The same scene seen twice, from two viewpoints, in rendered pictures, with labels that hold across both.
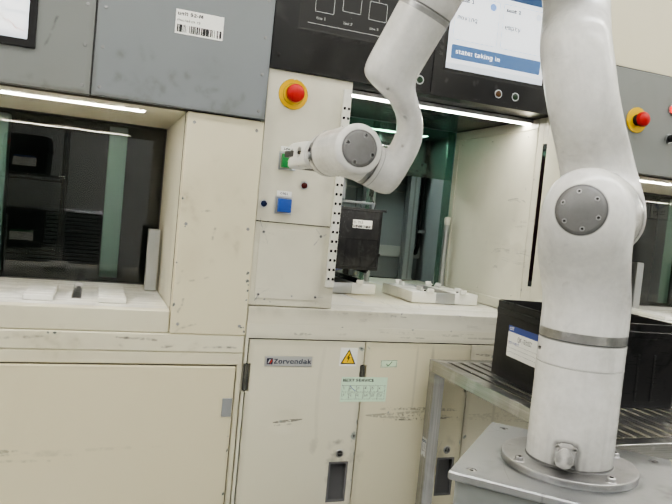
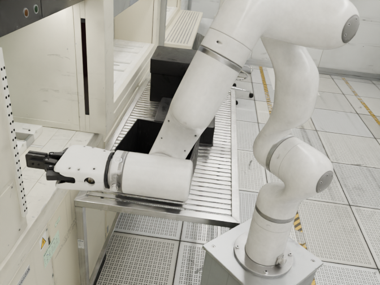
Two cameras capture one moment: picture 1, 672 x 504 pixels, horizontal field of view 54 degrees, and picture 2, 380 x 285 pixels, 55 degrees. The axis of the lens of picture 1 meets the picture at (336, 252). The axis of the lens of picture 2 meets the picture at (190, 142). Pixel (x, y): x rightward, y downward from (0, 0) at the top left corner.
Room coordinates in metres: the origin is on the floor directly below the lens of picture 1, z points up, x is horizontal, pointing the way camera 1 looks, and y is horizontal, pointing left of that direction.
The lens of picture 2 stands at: (0.88, 0.53, 1.63)
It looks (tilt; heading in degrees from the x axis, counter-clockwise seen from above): 30 degrees down; 292
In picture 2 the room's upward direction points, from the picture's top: 7 degrees clockwise
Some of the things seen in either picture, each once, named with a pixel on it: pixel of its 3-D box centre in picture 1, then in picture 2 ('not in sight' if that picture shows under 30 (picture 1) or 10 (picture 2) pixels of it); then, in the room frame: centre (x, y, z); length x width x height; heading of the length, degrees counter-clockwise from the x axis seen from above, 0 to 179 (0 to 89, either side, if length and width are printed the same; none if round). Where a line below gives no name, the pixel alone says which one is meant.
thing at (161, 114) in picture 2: not in sight; (185, 117); (1.54, -0.98, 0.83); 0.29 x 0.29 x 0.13; 22
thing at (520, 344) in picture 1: (579, 350); (159, 158); (1.45, -0.55, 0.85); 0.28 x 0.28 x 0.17; 15
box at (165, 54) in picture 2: not in sight; (176, 75); (1.78, -1.35, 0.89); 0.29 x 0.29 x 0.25; 22
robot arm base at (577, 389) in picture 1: (574, 402); (268, 232); (0.95, -0.36, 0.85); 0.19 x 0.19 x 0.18
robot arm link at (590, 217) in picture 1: (587, 256); (293, 182); (0.92, -0.35, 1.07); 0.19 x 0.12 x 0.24; 150
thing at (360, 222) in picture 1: (335, 226); not in sight; (2.00, 0.01, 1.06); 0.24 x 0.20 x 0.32; 111
